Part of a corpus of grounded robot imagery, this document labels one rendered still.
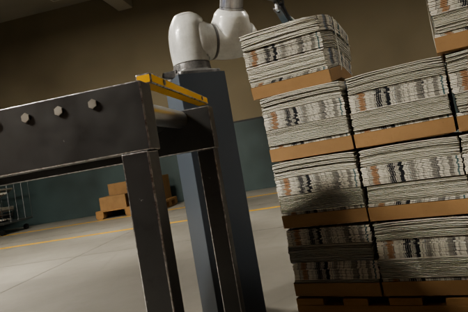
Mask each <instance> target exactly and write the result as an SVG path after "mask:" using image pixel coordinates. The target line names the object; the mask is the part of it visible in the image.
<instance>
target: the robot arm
mask: <svg viewBox="0 0 468 312"><path fill-rule="evenodd" d="M268 1H272V2H273V4H274V5H275V8H273V11H274V12H275V13H276V14H277V16H278V17H279V19H280V20H281V23H282V24H283V23H286V22H290V21H293V20H295V19H294V18H293V17H291V16H289V14H288V11H287V10H286V7H285V5H284V0H268ZM280 1H281V2H280ZM256 31H257V30H256V28H255V26H254V25H253V24H252V23H251V22H250V21H249V15H248V14H247V12H246V11H245V10H243V0H220V4H219V8H218V9H217V11H216V12H215V13H214V17H213V18H212V22H211V24H210V23H207V22H204V21H203V18H202V17H201V16H200V15H198V14H196V13H193V12H183V13H179V14H177V15H175V16H174V17H173V19H172V22H171V25H170V27H169V49H170V53H171V60H172V62H173V71H170V72H165V73H163V75H162V78H163V79H170V80H169V81H171V80H172V79H173V78H175V77H176V76H177V75H181V74H190V73H200V72H216V71H221V70H220V68H211V66H210V60H228V59H238V58H240V57H243V55H244V52H243V51H242V50H243V49H242V47H244V46H242V44H241V42H240V37H242V36H245V35H247V34H250V33H253V32H256Z"/></svg>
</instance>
